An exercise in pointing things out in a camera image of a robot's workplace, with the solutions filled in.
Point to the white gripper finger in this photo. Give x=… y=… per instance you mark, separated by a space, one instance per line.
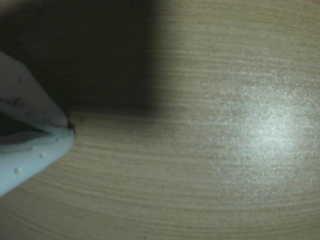
x=25 y=95
x=30 y=162

